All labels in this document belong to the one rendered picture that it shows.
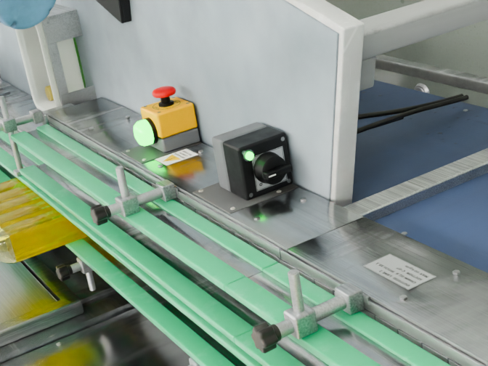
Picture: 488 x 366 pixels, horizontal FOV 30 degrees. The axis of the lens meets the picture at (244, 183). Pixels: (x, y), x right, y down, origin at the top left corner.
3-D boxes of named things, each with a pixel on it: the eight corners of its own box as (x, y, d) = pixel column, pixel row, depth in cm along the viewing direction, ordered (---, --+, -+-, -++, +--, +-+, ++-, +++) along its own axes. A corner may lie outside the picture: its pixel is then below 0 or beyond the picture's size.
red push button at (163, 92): (151, 108, 154) (147, 88, 153) (172, 102, 156) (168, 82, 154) (161, 112, 151) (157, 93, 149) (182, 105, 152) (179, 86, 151)
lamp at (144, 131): (148, 139, 156) (133, 145, 154) (143, 115, 154) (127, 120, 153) (160, 145, 152) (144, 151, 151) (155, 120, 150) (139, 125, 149)
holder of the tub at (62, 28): (77, 118, 213) (46, 128, 210) (49, 2, 203) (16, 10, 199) (104, 133, 199) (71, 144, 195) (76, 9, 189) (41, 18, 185)
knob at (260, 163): (282, 176, 129) (295, 182, 127) (255, 186, 127) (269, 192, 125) (278, 147, 128) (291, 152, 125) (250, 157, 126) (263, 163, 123)
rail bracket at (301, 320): (349, 298, 102) (249, 344, 97) (342, 240, 100) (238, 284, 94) (372, 311, 99) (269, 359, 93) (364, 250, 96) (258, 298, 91)
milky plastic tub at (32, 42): (70, 97, 211) (34, 107, 207) (47, 1, 203) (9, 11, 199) (98, 111, 197) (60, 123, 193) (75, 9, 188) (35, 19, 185)
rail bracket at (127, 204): (170, 192, 140) (90, 221, 135) (160, 147, 138) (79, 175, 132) (181, 199, 137) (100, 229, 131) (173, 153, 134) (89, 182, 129)
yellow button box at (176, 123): (184, 132, 160) (147, 144, 157) (176, 91, 157) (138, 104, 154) (203, 141, 154) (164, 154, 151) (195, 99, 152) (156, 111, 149)
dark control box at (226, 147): (267, 169, 138) (219, 187, 134) (259, 120, 135) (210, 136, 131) (297, 183, 131) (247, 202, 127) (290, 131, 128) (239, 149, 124)
